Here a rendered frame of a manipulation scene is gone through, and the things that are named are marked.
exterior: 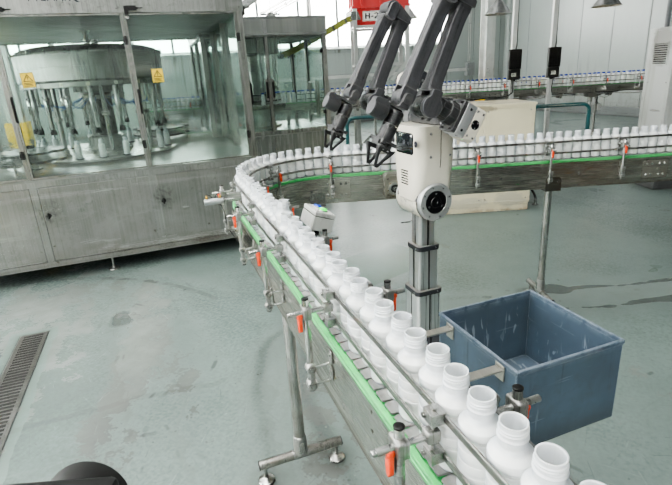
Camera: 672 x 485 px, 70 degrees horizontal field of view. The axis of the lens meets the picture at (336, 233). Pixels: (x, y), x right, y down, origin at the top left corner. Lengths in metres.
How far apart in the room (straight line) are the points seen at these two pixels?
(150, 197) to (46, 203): 0.80
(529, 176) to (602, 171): 0.46
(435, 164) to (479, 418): 1.39
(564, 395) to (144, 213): 3.89
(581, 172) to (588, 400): 2.21
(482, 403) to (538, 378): 0.52
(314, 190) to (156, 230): 2.05
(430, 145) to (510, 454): 1.43
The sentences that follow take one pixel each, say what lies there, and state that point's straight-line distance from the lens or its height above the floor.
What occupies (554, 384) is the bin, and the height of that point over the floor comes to 0.89.
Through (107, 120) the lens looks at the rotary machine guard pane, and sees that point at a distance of 4.50.
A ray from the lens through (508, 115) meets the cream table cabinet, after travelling 5.58.
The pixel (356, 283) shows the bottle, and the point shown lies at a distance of 1.04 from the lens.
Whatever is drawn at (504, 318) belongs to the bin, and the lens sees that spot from 1.50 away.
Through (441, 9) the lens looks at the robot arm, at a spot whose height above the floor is 1.76.
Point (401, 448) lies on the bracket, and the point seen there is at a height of 1.09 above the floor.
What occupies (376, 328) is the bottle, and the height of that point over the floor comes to 1.12.
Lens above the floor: 1.58
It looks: 18 degrees down
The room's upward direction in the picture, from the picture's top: 3 degrees counter-clockwise
